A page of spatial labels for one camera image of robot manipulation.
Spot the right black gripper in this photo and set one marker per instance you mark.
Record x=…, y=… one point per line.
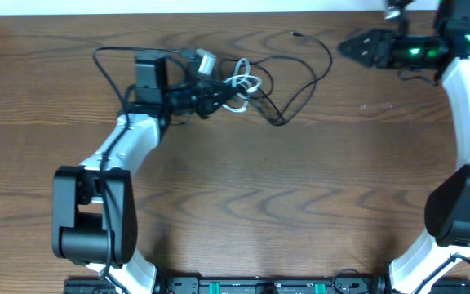
x=370, y=39

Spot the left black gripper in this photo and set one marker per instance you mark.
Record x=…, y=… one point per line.
x=208, y=97

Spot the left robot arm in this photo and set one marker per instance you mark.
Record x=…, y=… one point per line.
x=94, y=218

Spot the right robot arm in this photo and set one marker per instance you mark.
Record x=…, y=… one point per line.
x=445, y=240

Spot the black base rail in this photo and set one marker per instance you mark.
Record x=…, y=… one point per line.
x=345, y=282

